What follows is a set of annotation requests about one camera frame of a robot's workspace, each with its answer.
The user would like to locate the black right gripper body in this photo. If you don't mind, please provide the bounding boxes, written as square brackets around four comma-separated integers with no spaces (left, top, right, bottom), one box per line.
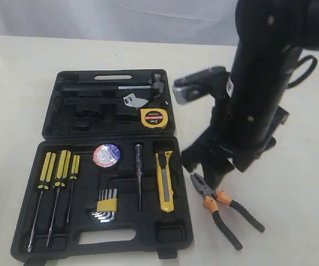
[198,94,290,174]

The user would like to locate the orange black handled pliers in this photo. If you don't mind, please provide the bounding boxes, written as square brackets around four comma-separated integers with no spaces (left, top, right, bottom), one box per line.
[190,172,266,251]

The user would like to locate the yellow utility knife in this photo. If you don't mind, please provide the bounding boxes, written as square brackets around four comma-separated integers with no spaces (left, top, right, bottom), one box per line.
[155,151,174,213]

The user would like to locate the yellow tape measure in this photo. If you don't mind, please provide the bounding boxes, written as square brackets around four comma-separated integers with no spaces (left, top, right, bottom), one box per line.
[140,108,169,129]

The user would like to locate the black electrical tape roll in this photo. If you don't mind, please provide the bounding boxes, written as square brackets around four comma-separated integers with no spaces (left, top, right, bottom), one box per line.
[93,143,121,168]

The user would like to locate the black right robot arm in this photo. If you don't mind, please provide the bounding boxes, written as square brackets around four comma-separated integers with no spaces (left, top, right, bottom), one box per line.
[173,1,319,189]

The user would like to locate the black plastic tool case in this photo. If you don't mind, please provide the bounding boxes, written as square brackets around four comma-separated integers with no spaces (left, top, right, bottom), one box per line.
[11,69,193,265]

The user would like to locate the clear tester screwdriver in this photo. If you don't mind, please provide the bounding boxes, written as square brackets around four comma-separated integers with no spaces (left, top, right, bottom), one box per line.
[134,144,143,210]

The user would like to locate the silver adjustable wrench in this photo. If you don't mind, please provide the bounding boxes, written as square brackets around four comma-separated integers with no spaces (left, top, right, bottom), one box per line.
[64,93,149,109]

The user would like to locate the hex key set yellow holder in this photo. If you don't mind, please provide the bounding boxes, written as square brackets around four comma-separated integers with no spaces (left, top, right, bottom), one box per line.
[90,188,118,223]

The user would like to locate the small yellow black screwdriver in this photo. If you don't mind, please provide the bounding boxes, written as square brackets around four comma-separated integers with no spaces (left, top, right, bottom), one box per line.
[66,155,80,225]

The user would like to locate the medium yellow black screwdriver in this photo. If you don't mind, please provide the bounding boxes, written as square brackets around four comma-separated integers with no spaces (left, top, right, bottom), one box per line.
[46,150,71,247]

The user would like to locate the large yellow black screwdriver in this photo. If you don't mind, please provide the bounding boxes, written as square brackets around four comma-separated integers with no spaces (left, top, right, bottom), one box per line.
[27,152,56,253]

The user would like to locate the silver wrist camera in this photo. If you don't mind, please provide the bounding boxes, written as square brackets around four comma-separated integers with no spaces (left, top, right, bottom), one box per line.
[173,66,229,105]

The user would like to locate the claw hammer black handle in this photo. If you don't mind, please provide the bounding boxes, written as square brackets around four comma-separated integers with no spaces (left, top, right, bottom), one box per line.
[62,73,165,95]

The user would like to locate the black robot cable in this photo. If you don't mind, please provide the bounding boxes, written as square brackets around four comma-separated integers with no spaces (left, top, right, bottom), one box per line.
[285,54,318,89]

